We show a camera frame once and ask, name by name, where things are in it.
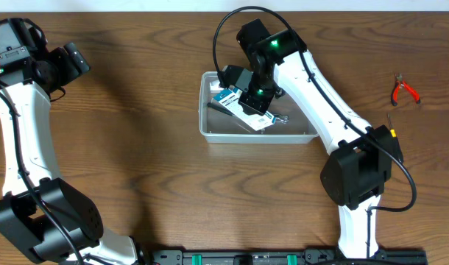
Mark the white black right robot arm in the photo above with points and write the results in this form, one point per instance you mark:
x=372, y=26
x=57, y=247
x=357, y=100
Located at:
x=360, y=156

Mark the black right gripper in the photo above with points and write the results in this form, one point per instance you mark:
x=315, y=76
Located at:
x=256, y=107

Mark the white teal screwdriver box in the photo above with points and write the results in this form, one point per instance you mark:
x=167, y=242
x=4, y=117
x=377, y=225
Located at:
x=228, y=99

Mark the clear plastic container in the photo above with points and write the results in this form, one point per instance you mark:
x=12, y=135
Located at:
x=218, y=127

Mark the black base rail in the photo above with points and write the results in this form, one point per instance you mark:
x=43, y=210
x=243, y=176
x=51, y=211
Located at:
x=310, y=256

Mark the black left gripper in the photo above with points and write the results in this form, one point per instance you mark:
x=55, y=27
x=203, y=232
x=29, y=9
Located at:
x=67, y=73

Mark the yellow black screwdriver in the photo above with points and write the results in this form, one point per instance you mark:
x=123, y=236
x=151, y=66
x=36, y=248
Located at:
x=391, y=129

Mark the silver offset ring wrench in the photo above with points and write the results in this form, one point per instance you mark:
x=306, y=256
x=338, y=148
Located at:
x=282, y=119

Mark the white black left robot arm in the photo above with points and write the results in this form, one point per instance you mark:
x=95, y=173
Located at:
x=41, y=215

